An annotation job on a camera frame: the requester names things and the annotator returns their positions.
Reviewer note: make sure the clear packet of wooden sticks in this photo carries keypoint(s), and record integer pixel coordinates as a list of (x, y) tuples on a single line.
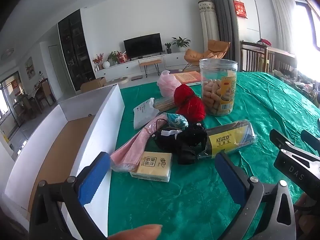
[(163, 104)]

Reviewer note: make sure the orange book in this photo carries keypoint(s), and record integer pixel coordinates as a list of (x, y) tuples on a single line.
[(187, 77)]

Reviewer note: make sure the grey floor scale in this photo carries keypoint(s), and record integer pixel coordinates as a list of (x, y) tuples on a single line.
[(136, 77)]

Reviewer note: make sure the pink cloth packet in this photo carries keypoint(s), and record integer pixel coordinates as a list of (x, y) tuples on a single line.
[(130, 152)]

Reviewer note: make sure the round white vase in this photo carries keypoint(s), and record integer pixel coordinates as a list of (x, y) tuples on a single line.
[(106, 65)]

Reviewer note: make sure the green tablecloth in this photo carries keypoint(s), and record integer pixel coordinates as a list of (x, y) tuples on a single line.
[(187, 200)]

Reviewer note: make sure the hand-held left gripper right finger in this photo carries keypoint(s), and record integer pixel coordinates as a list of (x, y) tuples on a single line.
[(230, 177)]

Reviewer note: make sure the black and yellow packet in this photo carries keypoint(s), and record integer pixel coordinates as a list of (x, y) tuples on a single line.
[(225, 140)]

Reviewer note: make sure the white standing air conditioner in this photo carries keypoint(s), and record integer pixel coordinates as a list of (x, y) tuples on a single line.
[(208, 22)]

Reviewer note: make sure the yellow floor sign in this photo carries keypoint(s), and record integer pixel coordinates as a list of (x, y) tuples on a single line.
[(5, 138)]

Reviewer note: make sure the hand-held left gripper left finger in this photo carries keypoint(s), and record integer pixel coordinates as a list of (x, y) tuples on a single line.
[(93, 177)]

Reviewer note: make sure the dark wooden chair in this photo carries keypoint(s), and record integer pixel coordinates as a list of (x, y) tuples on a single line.
[(250, 55)]

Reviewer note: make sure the beige tissue pack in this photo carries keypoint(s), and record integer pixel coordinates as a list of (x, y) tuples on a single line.
[(152, 167)]

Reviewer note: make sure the red gift box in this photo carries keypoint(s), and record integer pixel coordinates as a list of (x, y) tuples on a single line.
[(122, 58)]

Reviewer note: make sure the grey curtain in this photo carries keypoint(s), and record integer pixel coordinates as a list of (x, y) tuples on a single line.
[(225, 17)]

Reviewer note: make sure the pink mesh bath sponge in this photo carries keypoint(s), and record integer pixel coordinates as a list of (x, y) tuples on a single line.
[(167, 85)]

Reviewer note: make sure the teal patterned pouch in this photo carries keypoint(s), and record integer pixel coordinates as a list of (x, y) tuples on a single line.
[(177, 123)]

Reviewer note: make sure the white wet wipes packet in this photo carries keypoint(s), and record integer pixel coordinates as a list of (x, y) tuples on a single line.
[(143, 113)]

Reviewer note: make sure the red flower bouquet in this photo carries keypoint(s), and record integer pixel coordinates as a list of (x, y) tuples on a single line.
[(98, 58)]

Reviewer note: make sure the framed wall picture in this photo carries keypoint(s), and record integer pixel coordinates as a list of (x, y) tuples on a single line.
[(29, 65)]

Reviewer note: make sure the white television cabinet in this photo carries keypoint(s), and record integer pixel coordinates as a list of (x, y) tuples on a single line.
[(120, 68)]

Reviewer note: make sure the clear plastic biscuit jar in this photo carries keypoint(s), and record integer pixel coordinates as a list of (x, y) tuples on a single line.
[(215, 90)]

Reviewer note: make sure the red door sticker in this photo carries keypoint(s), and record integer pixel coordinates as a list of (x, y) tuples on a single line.
[(15, 86)]

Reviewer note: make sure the red wall hanging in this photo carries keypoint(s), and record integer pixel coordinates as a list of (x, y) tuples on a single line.
[(240, 8)]

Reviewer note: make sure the red yarn ball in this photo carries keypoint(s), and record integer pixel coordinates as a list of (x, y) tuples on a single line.
[(190, 105)]

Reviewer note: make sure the black display cabinet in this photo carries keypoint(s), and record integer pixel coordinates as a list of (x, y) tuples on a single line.
[(75, 50)]

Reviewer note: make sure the green plant with red flowers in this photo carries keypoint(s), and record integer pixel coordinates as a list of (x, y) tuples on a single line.
[(113, 56)]

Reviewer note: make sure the white cardboard box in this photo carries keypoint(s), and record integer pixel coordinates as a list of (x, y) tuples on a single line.
[(110, 110)]

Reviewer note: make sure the brown cardboard box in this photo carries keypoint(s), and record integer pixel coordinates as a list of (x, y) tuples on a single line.
[(92, 85)]

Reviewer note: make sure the brown dining chair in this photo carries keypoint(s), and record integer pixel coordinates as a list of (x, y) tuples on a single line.
[(46, 90)]

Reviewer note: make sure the person's left hand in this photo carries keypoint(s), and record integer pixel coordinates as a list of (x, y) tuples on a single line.
[(140, 233)]

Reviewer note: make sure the wooden bench with black legs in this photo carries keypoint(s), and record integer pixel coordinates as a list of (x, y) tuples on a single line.
[(150, 62)]

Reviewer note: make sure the white curtain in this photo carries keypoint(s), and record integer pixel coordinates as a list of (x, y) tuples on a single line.
[(282, 17)]

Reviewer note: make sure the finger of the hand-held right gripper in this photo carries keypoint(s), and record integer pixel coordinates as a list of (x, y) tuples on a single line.
[(281, 138), (311, 137)]

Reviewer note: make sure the small green potted plant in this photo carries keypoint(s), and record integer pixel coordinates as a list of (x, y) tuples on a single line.
[(168, 47)]

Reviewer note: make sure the orange lounge chair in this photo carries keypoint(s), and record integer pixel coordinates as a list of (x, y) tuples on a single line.
[(215, 48)]

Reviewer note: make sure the large green potted plant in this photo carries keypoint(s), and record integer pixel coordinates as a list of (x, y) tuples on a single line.
[(181, 42)]

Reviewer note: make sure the black cloth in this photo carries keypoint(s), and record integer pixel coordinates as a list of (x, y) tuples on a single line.
[(190, 142)]

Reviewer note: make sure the black television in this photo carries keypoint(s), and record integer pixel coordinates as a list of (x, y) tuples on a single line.
[(142, 46)]

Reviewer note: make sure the beige oval pet bed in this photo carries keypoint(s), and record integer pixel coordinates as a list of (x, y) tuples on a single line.
[(117, 80)]

